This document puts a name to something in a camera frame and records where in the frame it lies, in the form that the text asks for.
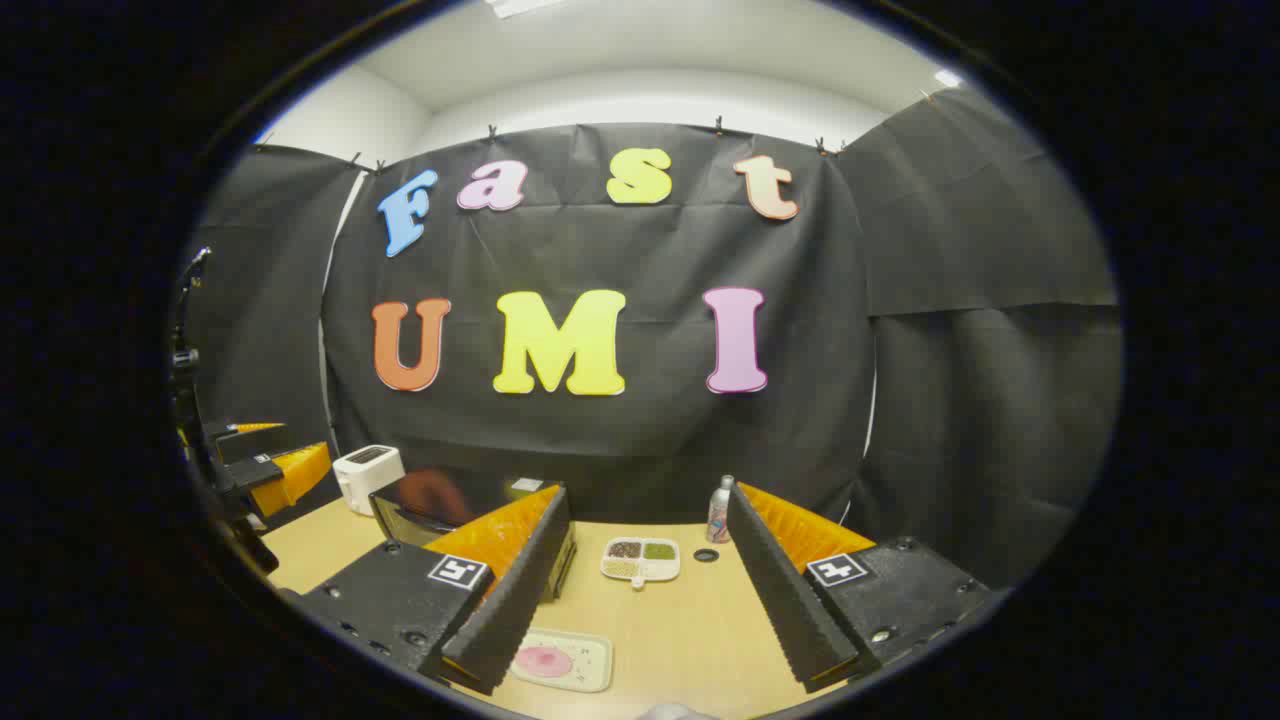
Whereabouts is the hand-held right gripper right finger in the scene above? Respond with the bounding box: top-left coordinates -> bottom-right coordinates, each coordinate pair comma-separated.
727,482 -> 993,694

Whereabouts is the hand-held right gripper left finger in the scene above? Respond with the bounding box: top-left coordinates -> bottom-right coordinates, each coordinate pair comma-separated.
298,485 -> 576,696

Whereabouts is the pink ham slice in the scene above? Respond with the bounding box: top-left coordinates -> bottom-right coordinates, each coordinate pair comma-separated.
515,646 -> 574,679

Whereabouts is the cream rectangular plate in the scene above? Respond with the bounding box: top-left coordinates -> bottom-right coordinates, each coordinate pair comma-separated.
508,627 -> 614,694

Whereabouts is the black electric oven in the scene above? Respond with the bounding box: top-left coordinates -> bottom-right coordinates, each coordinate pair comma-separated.
368,465 -> 578,601

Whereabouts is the white toaster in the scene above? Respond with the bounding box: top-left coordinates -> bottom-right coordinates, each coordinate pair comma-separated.
332,445 -> 407,517

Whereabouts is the silver spray bottle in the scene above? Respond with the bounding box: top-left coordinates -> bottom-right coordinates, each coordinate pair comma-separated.
707,475 -> 737,544

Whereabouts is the white divided dish of beans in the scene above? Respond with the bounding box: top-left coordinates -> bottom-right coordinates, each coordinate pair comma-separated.
600,537 -> 682,591

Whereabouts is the black backdrop cloth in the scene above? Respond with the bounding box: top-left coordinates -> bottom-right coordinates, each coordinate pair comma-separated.
185,85 -> 1121,591

